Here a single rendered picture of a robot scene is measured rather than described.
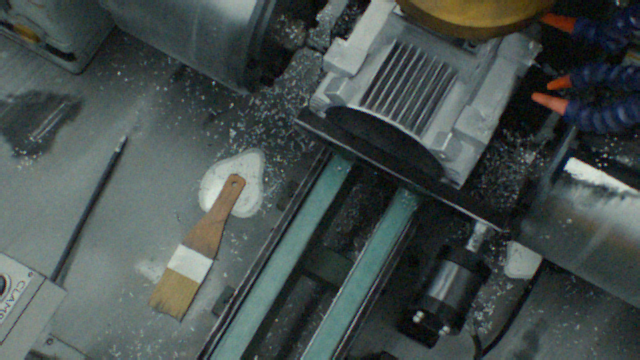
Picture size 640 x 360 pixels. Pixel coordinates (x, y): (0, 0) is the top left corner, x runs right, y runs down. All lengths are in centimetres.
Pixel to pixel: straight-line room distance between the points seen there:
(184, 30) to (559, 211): 42
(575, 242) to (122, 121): 63
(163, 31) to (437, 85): 30
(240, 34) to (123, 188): 37
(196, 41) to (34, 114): 38
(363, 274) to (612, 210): 31
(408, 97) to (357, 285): 24
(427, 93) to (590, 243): 22
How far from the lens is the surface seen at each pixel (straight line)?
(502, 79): 99
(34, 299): 93
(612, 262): 93
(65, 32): 120
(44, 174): 125
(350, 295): 105
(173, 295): 117
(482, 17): 81
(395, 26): 92
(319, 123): 98
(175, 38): 99
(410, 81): 92
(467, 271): 94
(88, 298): 120
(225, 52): 95
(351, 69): 96
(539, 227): 92
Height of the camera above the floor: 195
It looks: 73 degrees down
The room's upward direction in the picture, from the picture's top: 2 degrees clockwise
